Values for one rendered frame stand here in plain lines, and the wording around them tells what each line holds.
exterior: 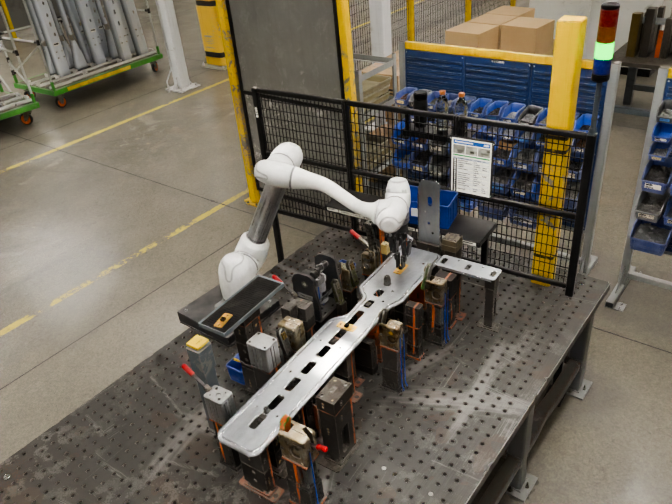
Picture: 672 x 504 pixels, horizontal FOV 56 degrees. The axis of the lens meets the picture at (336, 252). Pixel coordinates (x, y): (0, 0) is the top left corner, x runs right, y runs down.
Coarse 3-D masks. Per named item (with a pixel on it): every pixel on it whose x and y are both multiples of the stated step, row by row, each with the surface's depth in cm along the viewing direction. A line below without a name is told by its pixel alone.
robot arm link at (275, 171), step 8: (264, 160) 279; (272, 160) 279; (280, 160) 278; (288, 160) 281; (256, 168) 278; (264, 168) 276; (272, 168) 275; (280, 168) 275; (288, 168) 275; (256, 176) 279; (264, 176) 277; (272, 176) 275; (280, 176) 274; (288, 176) 274; (272, 184) 278; (280, 184) 276; (288, 184) 275
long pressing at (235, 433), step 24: (384, 264) 296; (408, 264) 294; (360, 288) 281; (384, 288) 280; (408, 288) 278; (312, 336) 256; (360, 336) 254; (288, 360) 245; (312, 360) 244; (336, 360) 243; (264, 384) 234; (288, 384) 234; (312, 384) 233; (240, 408) 225; (288, 408) 224; (240, 432) 216; (264, 432) 215
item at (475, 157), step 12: (456, 144) 305; (468, 144) 302; (480, 144) 298; (492, 144) 295; (456, 156) 309; (468, 156) 305; (480, 156) 301; (492, 156) 298; (468, 168) 308; (480, 168) 305; (492, 168) 301; (468, 180) 312; (480, 180) 308; (468, 192) 315; (480, 192) 311
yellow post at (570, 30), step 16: (576, 16) 258; (560, 32) 257; (576, 32) 254; (560, 48) 260; (576, 48) 257; (560, 64) 263; (576, 64) 261; (560, 80) 267; (576, 80) 267; (560, 96) 270; (576, 96) 273; (560, 112) 273; (560, 128) 277; (544, 144) 285; (560, 160) 284; (544, 176) 292; (544, 192) 296; (560, 192) 292; (544, 240) 308; (544, 256) 313; (544, 272) 318
